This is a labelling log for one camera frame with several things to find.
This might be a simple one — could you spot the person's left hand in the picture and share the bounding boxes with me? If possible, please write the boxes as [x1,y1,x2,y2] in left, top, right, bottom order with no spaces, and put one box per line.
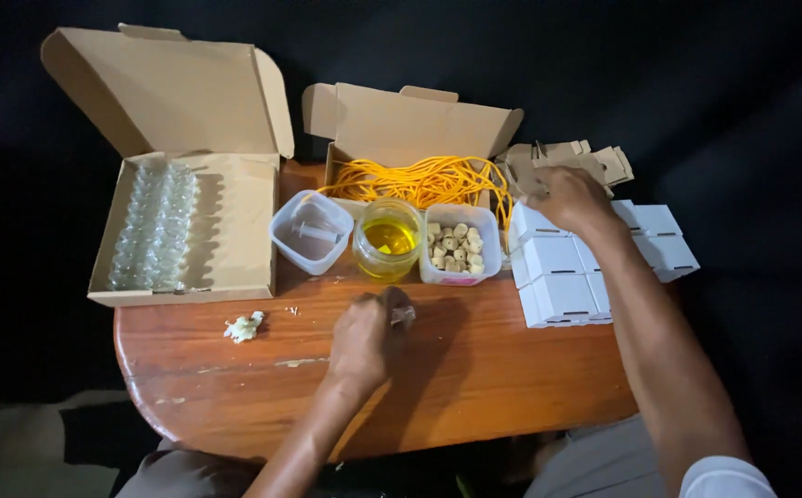
[330,285,417,395]

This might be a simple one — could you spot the person's right hand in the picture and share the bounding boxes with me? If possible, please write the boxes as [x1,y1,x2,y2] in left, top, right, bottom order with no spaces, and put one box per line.
[524,166,626,240]

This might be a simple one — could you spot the glass jar of yellow oil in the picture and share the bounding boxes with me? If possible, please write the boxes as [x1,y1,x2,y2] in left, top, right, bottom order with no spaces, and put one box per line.
[352,198,425,283]

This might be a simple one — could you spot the pile of flat cardboard pieces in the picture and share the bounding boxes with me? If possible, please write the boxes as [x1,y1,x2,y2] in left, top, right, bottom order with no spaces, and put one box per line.
[495,140,635,203]

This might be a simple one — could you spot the plastic container with pink label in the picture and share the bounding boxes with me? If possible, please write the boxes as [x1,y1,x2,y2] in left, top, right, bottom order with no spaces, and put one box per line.
[419,202,503,287]

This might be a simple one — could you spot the heap of cork stoppers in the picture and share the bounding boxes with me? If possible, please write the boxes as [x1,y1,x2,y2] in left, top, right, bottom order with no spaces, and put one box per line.
[427,221,486,275]

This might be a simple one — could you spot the group of white paper boxes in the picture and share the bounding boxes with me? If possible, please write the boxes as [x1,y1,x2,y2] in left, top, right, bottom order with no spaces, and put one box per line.
[508,199,701,329]

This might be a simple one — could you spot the clear plastic syringe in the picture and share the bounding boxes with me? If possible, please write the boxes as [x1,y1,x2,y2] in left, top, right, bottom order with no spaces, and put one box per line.
[292,220,344,244]

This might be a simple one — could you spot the clear square plastic container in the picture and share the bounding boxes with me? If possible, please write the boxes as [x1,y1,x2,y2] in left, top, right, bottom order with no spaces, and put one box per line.
[269,190,355,276]

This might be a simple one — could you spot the small open cardboard box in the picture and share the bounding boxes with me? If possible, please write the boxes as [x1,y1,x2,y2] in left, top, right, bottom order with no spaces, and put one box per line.
[302,82,524,210]

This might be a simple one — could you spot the crumpled white tissue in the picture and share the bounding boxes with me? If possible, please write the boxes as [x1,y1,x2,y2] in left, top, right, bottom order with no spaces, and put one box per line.
[223,310,265,344]

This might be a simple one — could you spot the group of small glass bottles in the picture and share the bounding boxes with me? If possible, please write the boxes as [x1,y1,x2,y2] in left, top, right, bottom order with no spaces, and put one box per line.
[107,158,199,293]

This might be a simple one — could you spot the grey trousers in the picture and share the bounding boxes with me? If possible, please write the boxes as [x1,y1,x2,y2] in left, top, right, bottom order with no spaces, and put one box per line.
[114,414,685,498]

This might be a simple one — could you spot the large open cardboard box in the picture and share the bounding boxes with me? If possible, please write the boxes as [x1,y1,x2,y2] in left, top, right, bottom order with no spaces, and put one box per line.
[40,23,295,308]

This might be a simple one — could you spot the white shirt sleeve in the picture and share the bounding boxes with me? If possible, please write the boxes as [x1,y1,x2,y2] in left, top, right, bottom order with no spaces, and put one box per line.
[679,455,779,498]

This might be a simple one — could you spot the bundle of yellow cord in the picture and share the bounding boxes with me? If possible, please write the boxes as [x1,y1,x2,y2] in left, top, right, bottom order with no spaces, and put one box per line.
[314,155,514,237]

